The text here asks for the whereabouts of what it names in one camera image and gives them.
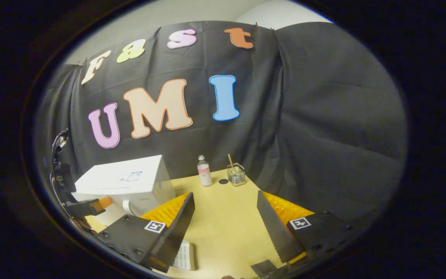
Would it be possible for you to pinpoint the black table clamp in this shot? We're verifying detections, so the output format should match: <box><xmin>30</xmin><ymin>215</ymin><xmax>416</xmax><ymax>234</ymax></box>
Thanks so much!
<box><xmin>251</xmin><ymin>260</ymin><xmax>278</xmax><ymax>277</ymax></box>

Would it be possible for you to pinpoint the black backdrop cloth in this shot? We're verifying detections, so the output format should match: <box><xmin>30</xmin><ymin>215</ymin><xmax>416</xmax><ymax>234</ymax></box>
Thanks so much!
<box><xmin>33</xmin><ymin>21</ymin><xmax>408</xmax><ymax>229</ymax></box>

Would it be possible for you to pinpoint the small pink label bottle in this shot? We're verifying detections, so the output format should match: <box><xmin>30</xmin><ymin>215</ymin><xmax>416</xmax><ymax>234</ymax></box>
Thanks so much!
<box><xmin>197</xmin><ymin>155</ymin><xmax>213</xmax><ymax>187</ymax></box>

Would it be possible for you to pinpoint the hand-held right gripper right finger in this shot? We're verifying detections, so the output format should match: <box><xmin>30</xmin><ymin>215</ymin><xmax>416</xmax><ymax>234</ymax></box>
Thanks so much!
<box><xmin>256</xmin><ymin>189</ymin><xmax>361</xmax><ymax>265</ymax></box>

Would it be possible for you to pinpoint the square glass cup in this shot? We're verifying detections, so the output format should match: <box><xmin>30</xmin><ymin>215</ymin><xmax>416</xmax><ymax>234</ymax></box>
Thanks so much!
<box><xmin>227</xmin><ymin>163</ymin><xmax>246</xmax><ymax>187</ymax></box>

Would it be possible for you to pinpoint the white plastic tray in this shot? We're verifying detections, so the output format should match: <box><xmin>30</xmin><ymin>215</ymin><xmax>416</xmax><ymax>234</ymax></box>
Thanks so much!
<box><xmin>171</xmin><ymin>240</ymin><xmax>196</xmax><ymax>271</ymax></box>

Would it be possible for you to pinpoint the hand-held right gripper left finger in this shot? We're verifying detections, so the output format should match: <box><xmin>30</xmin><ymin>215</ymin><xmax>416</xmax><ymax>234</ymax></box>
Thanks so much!
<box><xmin>93</xmin><ymin>192</ymin><xmax>196</xmax><ymax>273</ymax></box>

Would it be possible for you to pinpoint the white microwave oven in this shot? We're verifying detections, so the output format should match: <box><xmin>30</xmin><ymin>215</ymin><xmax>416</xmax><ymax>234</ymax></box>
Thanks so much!
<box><xmin>71</xmin><ymin>155</ymin><xmax>176</xmax><ymax>227</ymax></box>

